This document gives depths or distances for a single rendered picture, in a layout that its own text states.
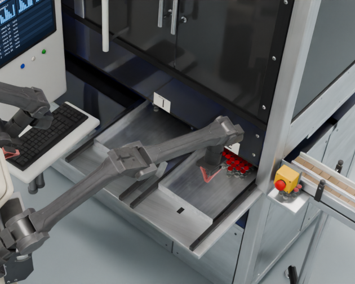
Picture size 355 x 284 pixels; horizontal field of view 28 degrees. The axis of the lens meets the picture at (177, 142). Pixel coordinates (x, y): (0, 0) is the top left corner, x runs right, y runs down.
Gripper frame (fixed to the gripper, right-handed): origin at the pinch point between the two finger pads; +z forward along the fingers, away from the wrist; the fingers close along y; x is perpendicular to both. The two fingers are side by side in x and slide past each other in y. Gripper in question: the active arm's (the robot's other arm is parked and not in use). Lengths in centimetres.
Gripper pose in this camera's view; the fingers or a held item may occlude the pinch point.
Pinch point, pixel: (207, 180)
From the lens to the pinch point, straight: 248.2
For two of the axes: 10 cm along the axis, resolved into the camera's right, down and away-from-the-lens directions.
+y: 6.1, -4.0, 6.9
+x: -7.8, -4.8, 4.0
